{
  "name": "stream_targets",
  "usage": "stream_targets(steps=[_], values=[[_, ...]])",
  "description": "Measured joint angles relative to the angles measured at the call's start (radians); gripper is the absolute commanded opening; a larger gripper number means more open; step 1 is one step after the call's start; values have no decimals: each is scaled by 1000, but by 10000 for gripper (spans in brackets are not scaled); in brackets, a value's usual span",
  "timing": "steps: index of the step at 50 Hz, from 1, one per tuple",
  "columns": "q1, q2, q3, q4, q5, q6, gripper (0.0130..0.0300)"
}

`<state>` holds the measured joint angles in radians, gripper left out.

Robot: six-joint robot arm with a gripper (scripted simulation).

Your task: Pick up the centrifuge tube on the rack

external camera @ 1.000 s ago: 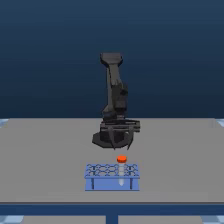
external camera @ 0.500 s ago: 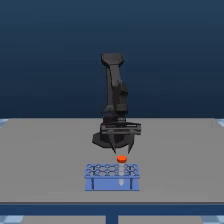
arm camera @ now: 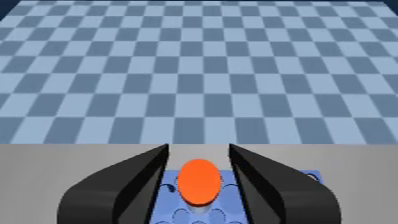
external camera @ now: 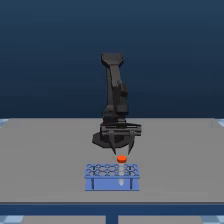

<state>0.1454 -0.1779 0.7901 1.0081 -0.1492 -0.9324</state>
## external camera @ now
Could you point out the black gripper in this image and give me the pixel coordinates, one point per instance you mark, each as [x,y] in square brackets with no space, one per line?
[120,128]

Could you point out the dark six-joint robot arm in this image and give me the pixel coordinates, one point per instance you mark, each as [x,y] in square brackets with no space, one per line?
[115,90]

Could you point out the clear tube with orange cap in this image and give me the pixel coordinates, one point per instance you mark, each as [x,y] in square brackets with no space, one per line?
[121,168]

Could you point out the blue test tube rack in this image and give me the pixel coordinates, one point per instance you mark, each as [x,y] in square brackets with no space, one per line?
[111,176]

